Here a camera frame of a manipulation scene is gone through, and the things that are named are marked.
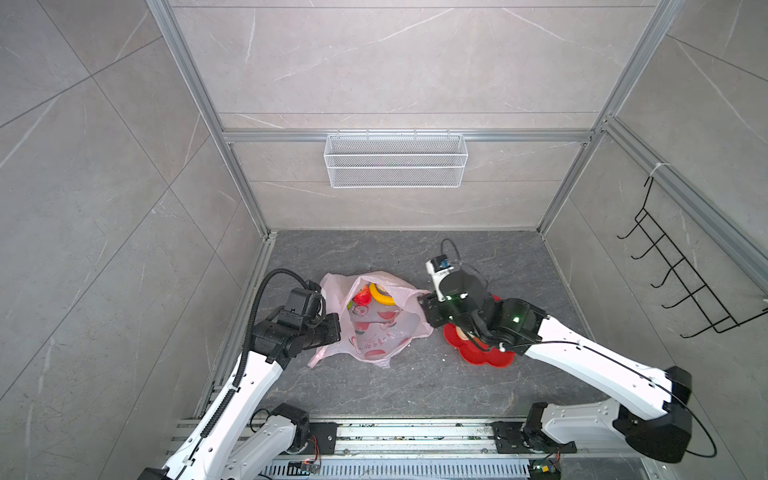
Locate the pink plastic fruit-print bag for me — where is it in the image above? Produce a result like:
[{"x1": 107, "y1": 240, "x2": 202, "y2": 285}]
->
[{"x1": 308, "y1": 271, "x2": 433, "y2": 368}]

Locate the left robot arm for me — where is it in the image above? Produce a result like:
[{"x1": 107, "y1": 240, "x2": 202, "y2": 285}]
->
[{"x1": 140, "y1": 268, "x2": 341, "y2": 479}]

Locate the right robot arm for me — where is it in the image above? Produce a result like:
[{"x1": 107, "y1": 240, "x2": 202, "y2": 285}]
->
[{"x1": 419, "y1": 293, "x2": 699, "y2": 464}]

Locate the yellow fake banana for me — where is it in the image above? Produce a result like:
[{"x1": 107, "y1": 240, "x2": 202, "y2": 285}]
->
[{"x1": 368, "y1": 282, "x2": 396, "y2": 306}]

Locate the red flower-shaped plate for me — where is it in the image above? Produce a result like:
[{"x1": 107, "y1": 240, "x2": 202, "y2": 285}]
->
[{"x1": 443, "y1": 312, "x2": 515, "y2": 368}]

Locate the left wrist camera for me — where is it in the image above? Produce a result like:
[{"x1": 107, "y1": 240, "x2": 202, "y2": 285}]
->
[{"x1": 284, "y1": 288, "x2": 324, "y2": 319}]

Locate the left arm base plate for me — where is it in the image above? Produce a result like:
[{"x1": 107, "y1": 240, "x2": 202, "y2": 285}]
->
[{"x1": 301, "y1": 422, "x2": 339, "y2": 456}]

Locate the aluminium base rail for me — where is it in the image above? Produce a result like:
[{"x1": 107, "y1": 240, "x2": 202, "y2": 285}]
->
[{"x1": 261, "y1": 418, "x2": 676, "y2": 479}]

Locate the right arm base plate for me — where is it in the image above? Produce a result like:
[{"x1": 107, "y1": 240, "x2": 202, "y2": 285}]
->
[{"x1": 490, "y1": 421, "x2": 577, "y2": 454}]

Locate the white wire mesh basket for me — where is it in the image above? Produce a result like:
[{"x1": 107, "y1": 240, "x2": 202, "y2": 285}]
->
[{"x1": 323, "y1": 133, "x2": 469, "y2": 189}]

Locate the black wire hook rack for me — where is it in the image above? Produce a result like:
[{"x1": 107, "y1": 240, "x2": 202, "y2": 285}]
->
[{"x1": 617, "y1": 176, "x2": 767, "y2": 339}]

